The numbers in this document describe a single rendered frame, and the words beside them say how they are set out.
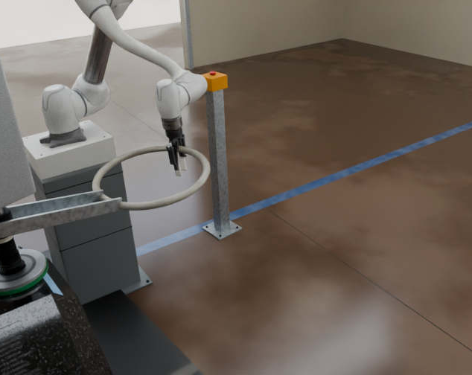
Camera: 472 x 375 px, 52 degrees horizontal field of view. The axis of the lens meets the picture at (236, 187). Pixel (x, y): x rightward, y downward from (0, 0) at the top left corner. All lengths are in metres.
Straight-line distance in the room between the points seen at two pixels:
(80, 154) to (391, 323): 1.81
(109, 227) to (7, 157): 1.27
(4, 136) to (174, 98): 0.81
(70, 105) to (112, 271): 0.96
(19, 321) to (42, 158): 1.03
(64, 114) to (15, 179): 1.03
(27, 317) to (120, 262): 1.25
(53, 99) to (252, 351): 1.56
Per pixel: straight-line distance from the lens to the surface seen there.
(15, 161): 1.53
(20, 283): 1.70
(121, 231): 2.74
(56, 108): 2.52
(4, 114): 1.49
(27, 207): 1.79
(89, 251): 2.72
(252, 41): 7.88
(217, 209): 3.23
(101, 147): 2.54
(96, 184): 2.03
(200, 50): 7.40
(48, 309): 1.66
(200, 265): 3.04
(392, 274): 3.05
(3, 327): 1.65
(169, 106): 2.07
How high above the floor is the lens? 1.85
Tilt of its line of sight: 29 degrees down
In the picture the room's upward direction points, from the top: 2 degrees counter-clockwise
